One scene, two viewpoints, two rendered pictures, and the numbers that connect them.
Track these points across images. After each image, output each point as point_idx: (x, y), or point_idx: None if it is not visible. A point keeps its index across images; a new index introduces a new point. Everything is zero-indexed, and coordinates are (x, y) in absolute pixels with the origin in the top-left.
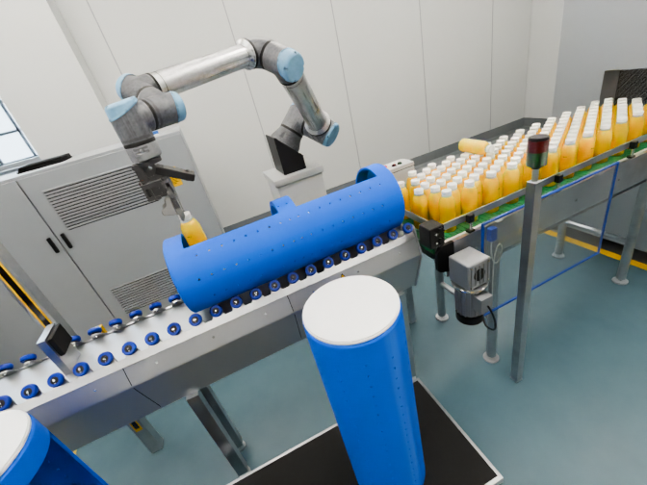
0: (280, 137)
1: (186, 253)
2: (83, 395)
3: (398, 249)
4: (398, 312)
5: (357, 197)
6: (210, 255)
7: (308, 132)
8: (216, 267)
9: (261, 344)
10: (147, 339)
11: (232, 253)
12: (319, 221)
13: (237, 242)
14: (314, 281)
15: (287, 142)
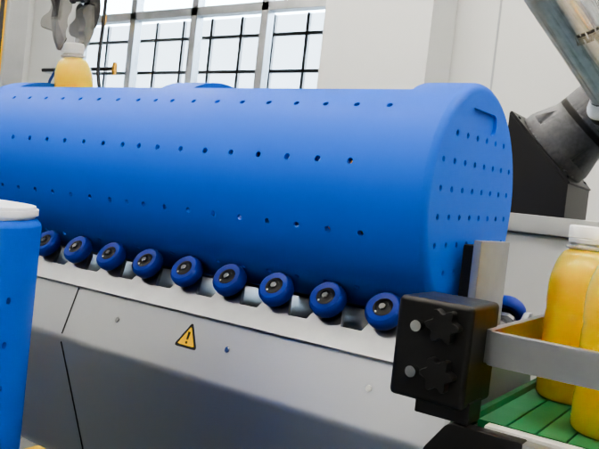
0: (535, 118)
1: (12, 92)
2: None
3: (372, 373)
4: None
5: (305, 112)
6: (20, 104)
7: (586, 111)
8: (9, 126)
9: None
10: None
11: (39, 116)
12: (187, 126)
13: (61, 103)
14: (133, 294)
15: (541, 134)
